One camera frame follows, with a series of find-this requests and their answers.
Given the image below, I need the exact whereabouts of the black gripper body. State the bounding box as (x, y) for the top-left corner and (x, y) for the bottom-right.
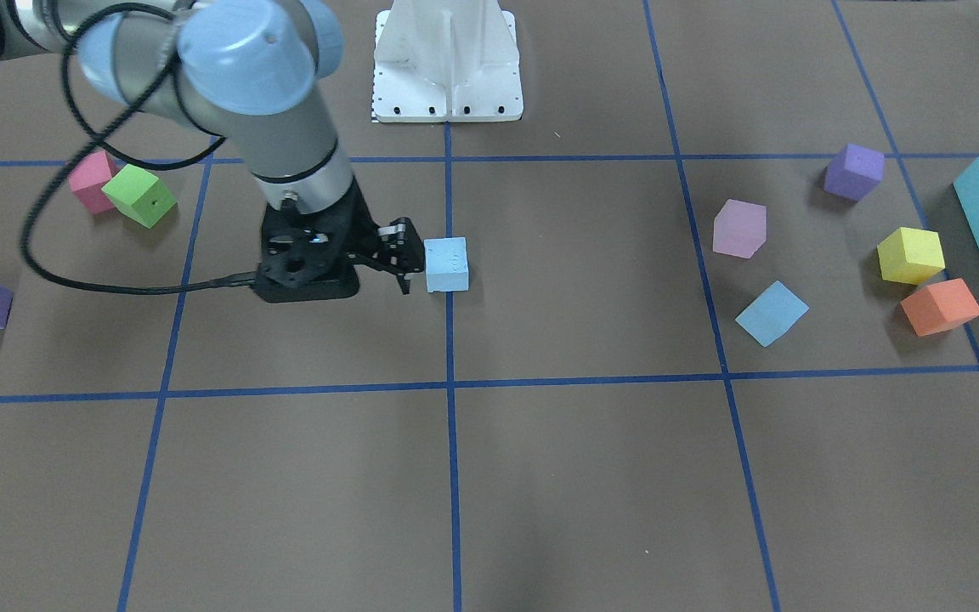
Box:
(252, 179), (381, 303)

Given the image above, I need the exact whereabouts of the light blue foam block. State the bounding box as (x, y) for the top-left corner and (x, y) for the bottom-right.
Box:
(735, 281), (809, 346)
(423, 237), (470, 293)

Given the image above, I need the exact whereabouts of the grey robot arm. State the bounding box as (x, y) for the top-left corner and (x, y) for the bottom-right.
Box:
(0, 1), (425, 303)

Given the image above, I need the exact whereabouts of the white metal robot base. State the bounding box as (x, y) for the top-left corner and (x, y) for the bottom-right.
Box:
(371, 1), (524, 123)

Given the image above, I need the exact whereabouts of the green foam block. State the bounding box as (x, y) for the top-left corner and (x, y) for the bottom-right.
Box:
(101, 164), (178, 229)

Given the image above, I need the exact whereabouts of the pink foam block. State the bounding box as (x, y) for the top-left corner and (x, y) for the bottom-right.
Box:
(67, 148), (119, 214)

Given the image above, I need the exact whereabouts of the lilac foam block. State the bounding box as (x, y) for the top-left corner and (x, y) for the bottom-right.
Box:
(711, 199), (768, 259)

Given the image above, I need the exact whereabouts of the yellow foam block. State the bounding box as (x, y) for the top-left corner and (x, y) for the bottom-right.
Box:
(875, 226), (947, 286)

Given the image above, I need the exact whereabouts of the orange foam block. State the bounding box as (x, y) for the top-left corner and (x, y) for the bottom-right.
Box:
(900, 278), (979, 337)

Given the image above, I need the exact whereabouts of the black braided cable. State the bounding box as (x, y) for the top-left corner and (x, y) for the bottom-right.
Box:
(20, 2), (261, 297)

